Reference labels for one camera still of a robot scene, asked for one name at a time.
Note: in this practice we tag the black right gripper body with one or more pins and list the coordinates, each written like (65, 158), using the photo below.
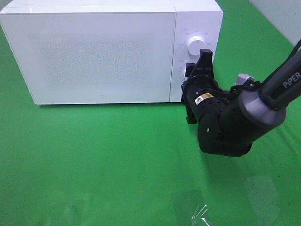
(204, 100)

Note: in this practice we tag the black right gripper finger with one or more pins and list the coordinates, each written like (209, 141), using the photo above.
(189, 69)
(205, 62)

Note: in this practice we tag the white timer knob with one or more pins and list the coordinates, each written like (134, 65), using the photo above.
(184, 77)

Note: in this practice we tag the white microwave door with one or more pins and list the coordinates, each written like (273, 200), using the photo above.
(87, 58)

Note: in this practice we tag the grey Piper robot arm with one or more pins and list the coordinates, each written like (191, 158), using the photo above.
(229, 121)

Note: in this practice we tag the white upper power knob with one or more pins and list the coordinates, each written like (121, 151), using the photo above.
(194, 44)

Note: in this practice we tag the clear tape strip front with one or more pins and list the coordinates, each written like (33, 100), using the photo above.
(199, 217)

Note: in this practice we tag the white microwave oven body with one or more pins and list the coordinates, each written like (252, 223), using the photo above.
(192, 17)

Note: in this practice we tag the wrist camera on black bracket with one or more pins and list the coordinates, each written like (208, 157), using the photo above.
(243, 78)

